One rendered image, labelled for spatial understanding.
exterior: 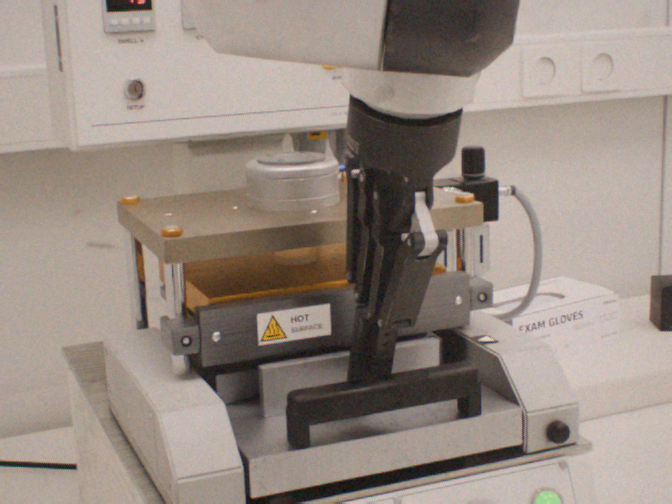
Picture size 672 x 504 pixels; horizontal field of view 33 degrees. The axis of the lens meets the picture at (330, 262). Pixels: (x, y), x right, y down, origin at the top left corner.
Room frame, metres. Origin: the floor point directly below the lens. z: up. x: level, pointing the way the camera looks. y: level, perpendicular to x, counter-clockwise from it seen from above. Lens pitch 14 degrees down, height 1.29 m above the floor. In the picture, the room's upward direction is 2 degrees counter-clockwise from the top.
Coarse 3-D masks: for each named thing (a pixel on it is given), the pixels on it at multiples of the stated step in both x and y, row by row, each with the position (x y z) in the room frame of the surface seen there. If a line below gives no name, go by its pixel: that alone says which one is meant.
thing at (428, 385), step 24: (336, 384) 0.78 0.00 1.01; (360, 384) 0.78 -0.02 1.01; (384, 384) 0.78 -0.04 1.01; (408, 384) 0.79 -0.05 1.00; (432, 384) 0.79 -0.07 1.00; (456, 384) 0.80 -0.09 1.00; (480, 384) 0.81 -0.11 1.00; (288, 408) 0.77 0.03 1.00; (312, 408) 0.76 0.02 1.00; (336, 408) 0.77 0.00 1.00; (360, 408) 0.77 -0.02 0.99; (384, 408) 0.78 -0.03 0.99; (480, 408) 0.81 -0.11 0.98; (288, 432) 0.77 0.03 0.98
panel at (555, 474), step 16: (528, 464) 0.82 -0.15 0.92; (544, 464) 0.82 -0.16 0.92; (560, 464) 0.83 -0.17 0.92; (448, 480) 0.79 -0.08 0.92; (464, 480) 0.80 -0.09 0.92; (480, 480) 0.80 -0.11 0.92; (496, 480) 0.81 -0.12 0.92; (512, 480) 0.81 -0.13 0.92; (528, 480) 0.81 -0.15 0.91; (544, 480) 0.82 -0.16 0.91; (560, 480) 0.82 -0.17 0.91; (384, 496) 0.77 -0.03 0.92; (400, 496) 0.78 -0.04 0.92; (416, 496) 0.78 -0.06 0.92; (432, 496) 0.78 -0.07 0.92; (448, 496) 0.79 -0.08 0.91; (464, 496) 0.79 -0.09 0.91; (480, 496) 0.80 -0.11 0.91; (496, 496) 0.80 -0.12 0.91; (512, 496) 0.80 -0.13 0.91; (528, 496) 0.81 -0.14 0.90; (560, 496) 0.81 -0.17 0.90; (576, 496) 0.82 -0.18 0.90
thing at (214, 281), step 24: (192, 264) 0.96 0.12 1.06; (216, 264) 0.96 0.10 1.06; (240, 264) 0.95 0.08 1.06; (264, 264) 0.95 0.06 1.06; (288, 264) 0.95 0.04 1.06; (312, 264) 0.94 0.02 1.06; (336, 264) 0.94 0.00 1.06; (192, 288) 0.89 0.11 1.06; (216, 288) 0.88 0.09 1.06; (240, 288) 0.87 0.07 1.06; (264, 288) 0.87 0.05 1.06; (288, 288) 0.87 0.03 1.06; (312, 288) 0.88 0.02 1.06; (192, 312) 0.91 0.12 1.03
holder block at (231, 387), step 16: (432, 336) 0.93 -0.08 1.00; (208, 368) 0.87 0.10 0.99; (224, 368) 0.87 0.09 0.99; (240, 368) 0.87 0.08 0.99; (256, 368) 0.86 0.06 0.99; (208, 384) 0.87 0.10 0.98; (224, 384) 0.85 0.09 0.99; (240, 384) 0.86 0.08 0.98; (256, 384) 0.86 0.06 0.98; (224, 400) 0.85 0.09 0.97; (240, 400) 0.86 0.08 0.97
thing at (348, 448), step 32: (416, 352) 0.87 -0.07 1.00; (288, 384) 0.83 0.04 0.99; (320, 384) 0.84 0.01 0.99; (256, 416) 0.82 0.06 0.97; (384, 416) 0.81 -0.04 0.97; (416, 416) 0.81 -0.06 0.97; (448, 416) 0.81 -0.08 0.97; (480, 416) 0.81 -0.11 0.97; (512, 416) 0.82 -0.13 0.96; (256, 448) 0.76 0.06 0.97; (288, 448) 0.76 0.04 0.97; (320, 448) 0.76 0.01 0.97; (352, 448) 0.77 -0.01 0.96; (384, 448) 0.78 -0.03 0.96; (416, 448) 0.79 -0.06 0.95; (448, 448) 0.80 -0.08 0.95; (480, 448) 0.81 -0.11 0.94; (256, 480) 0.74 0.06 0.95; (288, 480) 0.75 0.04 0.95; (320, 480) 0.76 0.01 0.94
